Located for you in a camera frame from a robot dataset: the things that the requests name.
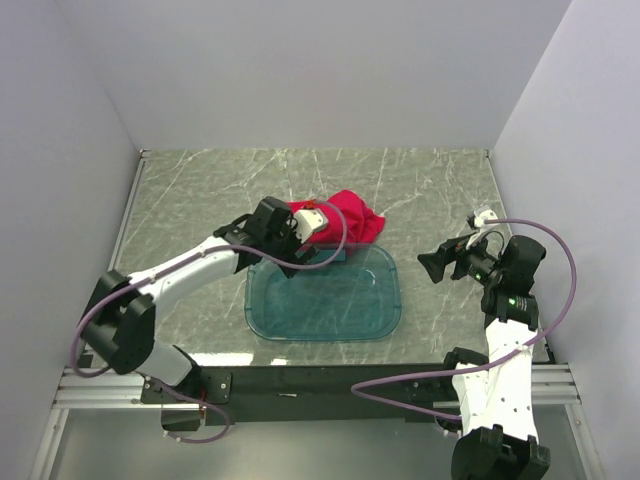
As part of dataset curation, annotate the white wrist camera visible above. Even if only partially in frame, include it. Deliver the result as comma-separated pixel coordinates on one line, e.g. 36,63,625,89
467,205,496,231
293,209,329,242

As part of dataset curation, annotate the red t-shirt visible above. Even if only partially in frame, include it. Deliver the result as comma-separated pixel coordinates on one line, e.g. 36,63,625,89
288,190,386,245

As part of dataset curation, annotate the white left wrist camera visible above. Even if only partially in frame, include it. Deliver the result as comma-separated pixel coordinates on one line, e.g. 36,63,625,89
293,209,329,242

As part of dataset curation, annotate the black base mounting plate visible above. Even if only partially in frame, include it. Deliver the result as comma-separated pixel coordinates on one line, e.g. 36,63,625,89
140,364,457,423

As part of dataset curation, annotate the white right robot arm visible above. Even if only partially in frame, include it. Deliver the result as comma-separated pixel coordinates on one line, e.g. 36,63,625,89
417,235,551,479

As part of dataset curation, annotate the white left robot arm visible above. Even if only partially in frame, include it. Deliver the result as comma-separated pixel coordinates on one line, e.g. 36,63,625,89
80,196,328,402

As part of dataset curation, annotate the teal transparent plastic bin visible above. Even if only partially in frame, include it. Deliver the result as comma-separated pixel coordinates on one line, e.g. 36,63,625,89
244,244,402,342

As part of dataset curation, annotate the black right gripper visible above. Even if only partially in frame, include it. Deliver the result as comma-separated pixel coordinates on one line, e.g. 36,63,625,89
418,228,505,286

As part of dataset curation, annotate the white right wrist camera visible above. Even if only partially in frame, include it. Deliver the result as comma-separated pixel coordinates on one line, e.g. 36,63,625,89
467,205,496,231

